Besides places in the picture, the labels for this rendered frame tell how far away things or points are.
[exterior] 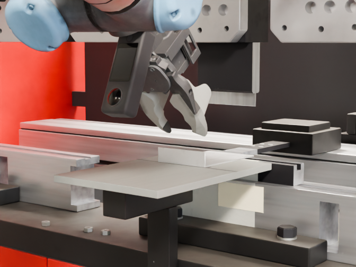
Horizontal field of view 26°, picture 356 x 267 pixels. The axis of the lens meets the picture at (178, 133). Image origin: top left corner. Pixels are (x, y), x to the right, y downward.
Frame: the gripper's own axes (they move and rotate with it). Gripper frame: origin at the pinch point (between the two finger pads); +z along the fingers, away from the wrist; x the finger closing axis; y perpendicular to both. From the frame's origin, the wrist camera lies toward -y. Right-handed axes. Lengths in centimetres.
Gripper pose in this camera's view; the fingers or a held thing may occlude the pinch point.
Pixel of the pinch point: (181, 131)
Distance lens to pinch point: 110.6
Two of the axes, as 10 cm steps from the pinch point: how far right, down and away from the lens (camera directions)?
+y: 4.7, -7.1, 5.2
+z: 3.9, 7.0, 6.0
